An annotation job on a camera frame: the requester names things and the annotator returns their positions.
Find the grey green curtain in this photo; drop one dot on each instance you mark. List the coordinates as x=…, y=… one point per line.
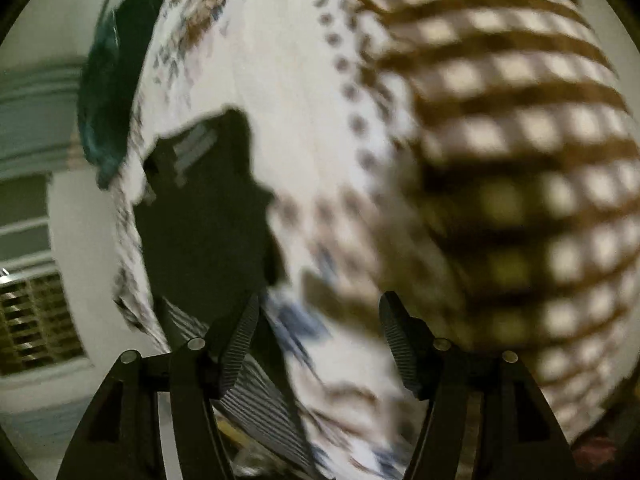
x=38, y=119

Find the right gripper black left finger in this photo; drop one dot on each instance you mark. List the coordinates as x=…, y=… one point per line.
x=119, y=435

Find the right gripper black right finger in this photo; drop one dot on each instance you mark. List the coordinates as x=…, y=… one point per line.
x=486, y=417

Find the black grey striped sweater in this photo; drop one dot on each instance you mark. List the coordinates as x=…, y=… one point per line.
x=206, y=244

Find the dark green folded blanket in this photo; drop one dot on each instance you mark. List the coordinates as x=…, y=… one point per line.
x=109, y=82

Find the floral bed cover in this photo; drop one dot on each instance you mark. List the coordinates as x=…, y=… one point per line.
x=475, y=156

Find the window with white frame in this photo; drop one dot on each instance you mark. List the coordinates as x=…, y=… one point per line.
x=37, y=325

